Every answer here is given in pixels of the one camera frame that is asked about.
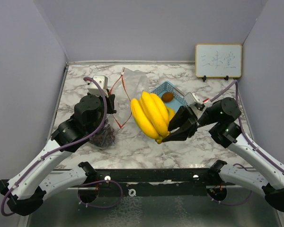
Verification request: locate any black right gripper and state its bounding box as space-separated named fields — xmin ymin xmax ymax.
xmin=159 ymin=104 xmax=219 ymax=140

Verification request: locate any light blue plastic basket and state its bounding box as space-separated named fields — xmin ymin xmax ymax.
xmin=151 ymin=81 xmax=188 ymax=112

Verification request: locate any yellow banana bunch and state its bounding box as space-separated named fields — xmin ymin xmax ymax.
xmin=130 ymin=91 xmax=175 ymax=144

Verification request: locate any clear orange zipper bag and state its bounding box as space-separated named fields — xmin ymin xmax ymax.
xmin=90 ymin=117 xmax=115 ymax=148

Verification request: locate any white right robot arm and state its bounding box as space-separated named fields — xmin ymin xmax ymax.
xmin=163 ymin=97 xmax=284 ymax=212

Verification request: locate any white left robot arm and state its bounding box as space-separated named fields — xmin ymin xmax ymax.
xmin=0 ymin=94 xmax=116 ymax=217

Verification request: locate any brown kiwi fruit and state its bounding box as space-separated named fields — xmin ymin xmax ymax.
xmin=161 ymin=92 xmax=174 ymax=103

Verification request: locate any small framed whiteboard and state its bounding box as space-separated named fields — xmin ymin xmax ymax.
xmin=195 ymin=43 xmax=242 ymax=81

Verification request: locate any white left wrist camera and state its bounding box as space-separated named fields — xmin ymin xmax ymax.
xmin=86 ymin=75 xmax=109 ymax=97

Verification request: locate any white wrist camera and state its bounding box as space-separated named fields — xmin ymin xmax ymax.
xmin=184 ymin=92 xmax=213 ymax=111
xmin=86 ymin=75 xmax=109 ymax=97

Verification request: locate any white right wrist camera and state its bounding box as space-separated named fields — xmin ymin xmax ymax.
xmin=184 ymin=92 xmax=213 ymax=111

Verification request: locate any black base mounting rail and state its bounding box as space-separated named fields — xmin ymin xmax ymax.
xmin=86 ymin=168 xmax=233 ymax=197

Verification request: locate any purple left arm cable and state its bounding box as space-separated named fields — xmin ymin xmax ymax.
xmin=1 ymin=77 xmax=124 ymax=217

